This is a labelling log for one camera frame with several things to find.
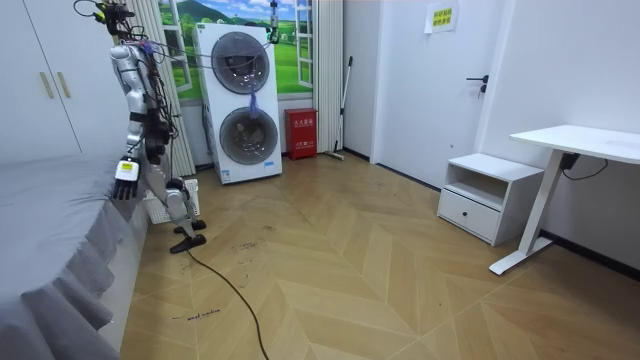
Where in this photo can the white room door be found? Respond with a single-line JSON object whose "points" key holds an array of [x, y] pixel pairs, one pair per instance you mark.
{"points": [[425, 100]]}

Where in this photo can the white perforated plastic basket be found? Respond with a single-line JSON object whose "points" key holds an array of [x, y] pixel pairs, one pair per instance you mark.
{"points": [[155, 212]]}

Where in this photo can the robot legs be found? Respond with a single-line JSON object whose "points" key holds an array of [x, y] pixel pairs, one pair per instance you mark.
{"points": [[175, 200]]}

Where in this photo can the white washing machine tower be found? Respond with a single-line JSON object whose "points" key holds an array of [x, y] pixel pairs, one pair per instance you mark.
{"points": [[270, 125]]}

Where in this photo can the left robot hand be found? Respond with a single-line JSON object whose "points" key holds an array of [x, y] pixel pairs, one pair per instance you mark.
{"points": [[127, 175]]}

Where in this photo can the robot body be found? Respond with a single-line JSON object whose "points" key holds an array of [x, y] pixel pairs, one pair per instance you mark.
{"points": [[144, 67]]}

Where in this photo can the white wardrobe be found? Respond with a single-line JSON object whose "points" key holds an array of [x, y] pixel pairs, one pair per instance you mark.
{"points": [[60, 125]]}

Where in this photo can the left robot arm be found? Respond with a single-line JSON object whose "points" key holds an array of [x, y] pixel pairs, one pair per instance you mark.
{"points": [[134, 100]]}

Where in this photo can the white desk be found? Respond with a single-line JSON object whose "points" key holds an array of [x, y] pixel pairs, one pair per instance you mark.
{"points": [[575, 140]]}

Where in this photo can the grey bed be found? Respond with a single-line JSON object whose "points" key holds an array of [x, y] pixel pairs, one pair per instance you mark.
{"points": [[40, 225]]}

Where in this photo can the white nightstand with drawer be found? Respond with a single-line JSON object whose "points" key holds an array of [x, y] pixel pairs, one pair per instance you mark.
{"points": [[480, 215]]}

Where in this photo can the red fire extinguisher box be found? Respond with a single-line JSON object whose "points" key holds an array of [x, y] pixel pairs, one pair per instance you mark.
{"points": [[301, 134]]}

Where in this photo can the landscape window wall poster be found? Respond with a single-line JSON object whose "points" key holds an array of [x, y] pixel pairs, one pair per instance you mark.
{"points": [[290, 60]]}

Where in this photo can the black desk control box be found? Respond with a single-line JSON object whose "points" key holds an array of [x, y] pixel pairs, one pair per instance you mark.
{"points": [[569, 161]]}

